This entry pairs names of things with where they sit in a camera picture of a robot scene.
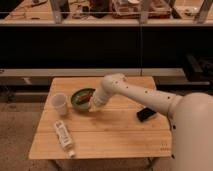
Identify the red tray on shelf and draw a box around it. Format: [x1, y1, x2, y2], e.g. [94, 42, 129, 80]
[111, 0, 171, 18]

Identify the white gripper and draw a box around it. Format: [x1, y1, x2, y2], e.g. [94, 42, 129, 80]
[89, 87, 112, 112]

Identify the green ceramic bowl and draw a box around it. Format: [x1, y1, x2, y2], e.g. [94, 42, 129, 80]
[71, 88, 94, 112]

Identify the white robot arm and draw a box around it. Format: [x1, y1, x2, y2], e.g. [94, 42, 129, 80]
[90, 74, 213, 171]

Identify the dark box right background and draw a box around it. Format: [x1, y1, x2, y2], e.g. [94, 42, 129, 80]
[183, 54, 213, 82]

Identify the wooden folding table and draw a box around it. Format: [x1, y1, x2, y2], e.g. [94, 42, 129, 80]
[29, 77, 171, 160]

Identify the black rectangular box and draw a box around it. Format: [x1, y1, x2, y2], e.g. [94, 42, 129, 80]
[137, 107, 156, 122]

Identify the brown food in bowl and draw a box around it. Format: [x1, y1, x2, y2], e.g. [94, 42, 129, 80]
[78, 93, 92, 102]

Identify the long workbench shelf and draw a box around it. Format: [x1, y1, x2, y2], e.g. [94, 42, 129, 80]
[0, 0, 213, 84]

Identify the white plastic bottle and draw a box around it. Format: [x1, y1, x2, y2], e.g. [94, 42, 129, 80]
[54, 120, 75, 158]

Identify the translucent plastic cup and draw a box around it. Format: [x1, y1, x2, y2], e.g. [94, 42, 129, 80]
[50, 93, 68, 116]

